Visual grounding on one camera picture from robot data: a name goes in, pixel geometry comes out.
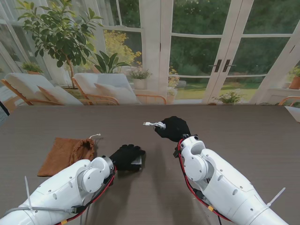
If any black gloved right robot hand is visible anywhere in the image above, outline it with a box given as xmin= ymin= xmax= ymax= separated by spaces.
xmin=153 ymin=116 xmax=192 ymax=143

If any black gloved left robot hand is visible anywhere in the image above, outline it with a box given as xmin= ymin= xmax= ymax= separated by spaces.
xmin=109 ymin=144 xmax=146 ymax=172

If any grey charger head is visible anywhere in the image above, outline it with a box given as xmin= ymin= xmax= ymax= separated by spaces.
xmin=130 ymin=156 xmax=143 ymax=171

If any white charging cable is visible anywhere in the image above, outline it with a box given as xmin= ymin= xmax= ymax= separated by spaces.
xmin=143 ymin=120 xmax=167 ymax=130

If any brown corduroy drawstring bag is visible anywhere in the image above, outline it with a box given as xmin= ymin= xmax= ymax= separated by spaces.
xmin=37 ymin=133 xmax=102 ymax=177

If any printed garden room backdrop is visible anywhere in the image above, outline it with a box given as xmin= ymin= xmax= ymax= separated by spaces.
xmin=0 ymin=0 xmax=300 ymax=106

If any white paper sheet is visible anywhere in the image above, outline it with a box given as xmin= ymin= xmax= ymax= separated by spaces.
xmin=285 ymin=105 xmax=300 ymax=122

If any dark object at table edge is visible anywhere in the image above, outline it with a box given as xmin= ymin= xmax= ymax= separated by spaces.
xmin=0 ymin=101 xmax=10 ymax=128

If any red black left arm cable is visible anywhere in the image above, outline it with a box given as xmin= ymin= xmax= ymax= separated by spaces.
xmin=60 ymin=166 xmax=117 ymax=225

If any red black arm cable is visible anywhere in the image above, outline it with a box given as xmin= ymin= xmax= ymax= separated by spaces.
xmin=60 ymin=166 xmax=117 ymax=225
xmin=177 ymin=139 xmax=233 ymax=223

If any red black right arm cable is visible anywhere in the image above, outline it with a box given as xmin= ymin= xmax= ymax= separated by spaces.
xmin=177 ymin=139 xmax=233 ymax=223

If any grey network cable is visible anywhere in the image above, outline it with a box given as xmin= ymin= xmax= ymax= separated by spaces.
xmin=0 ymin=205 xmax=78 ymax=218

